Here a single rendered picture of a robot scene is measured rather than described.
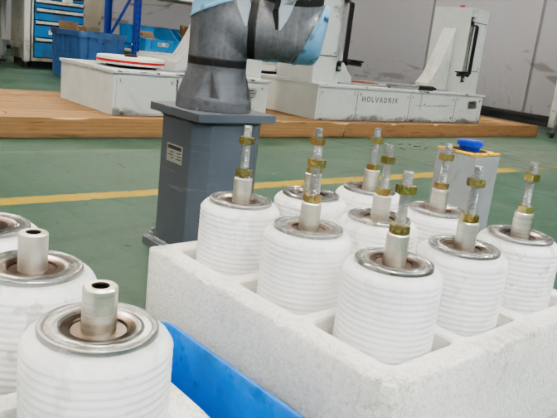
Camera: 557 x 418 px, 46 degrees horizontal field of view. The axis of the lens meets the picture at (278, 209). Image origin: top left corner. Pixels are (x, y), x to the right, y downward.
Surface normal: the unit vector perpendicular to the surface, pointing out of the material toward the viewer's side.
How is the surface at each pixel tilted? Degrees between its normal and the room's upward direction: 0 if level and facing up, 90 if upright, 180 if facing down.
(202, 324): 90
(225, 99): 72
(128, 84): 90
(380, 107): 90
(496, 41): 90
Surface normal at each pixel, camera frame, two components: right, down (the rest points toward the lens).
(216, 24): -0.06, 0.24
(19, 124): 0.63, 0.25
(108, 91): -0.77, 0.07
